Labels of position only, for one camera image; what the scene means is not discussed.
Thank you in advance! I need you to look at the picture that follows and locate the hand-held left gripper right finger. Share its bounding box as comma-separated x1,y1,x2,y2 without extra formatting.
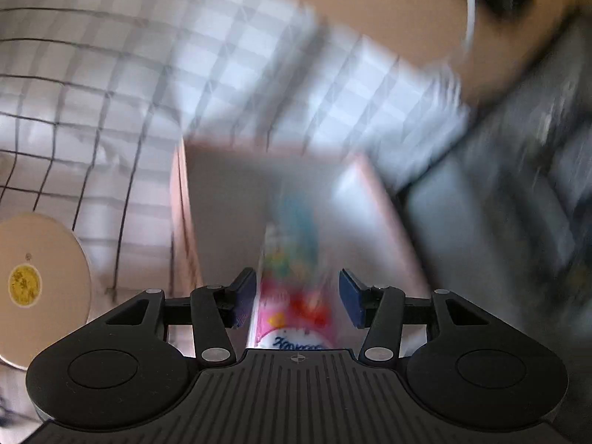
339,268,491,368

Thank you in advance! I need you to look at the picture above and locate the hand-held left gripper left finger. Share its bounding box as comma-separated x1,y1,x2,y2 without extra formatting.
107,267,258,367

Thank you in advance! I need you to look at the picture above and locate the colourful printed tissue pack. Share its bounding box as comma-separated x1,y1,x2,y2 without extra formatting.
246,194,339,350

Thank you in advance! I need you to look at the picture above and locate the pink storage box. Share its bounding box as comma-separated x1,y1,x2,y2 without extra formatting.
170,139,433,357

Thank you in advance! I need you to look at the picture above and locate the round beige disc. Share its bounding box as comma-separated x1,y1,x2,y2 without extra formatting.
0,213,93,371

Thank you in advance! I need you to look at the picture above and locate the checked tablecloth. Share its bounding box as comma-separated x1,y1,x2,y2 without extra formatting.
0,0,472,299

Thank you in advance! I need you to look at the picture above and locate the white cable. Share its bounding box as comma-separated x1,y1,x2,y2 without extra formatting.
461,0,481,53

